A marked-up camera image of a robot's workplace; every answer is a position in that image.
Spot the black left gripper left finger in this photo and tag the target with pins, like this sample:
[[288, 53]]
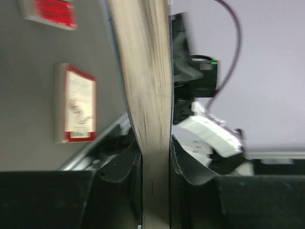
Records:
[[105, 198]]

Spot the dark blue Nineteen Eighty-Four book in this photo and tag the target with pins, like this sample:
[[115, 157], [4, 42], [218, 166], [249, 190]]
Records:
[[143, 39]]

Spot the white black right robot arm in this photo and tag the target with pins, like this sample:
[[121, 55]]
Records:
[[195, 76]]

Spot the red Edward Tulane book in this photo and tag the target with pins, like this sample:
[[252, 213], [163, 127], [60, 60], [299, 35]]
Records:
[[75, 105]]

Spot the red treehouse book on table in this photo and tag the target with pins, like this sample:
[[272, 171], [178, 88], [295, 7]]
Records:
[[57, 13]]

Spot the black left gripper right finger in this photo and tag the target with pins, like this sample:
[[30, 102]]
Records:
[[203, 199]]

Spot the aluminium front rail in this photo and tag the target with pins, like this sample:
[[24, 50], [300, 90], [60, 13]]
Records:
[[83, 159]]

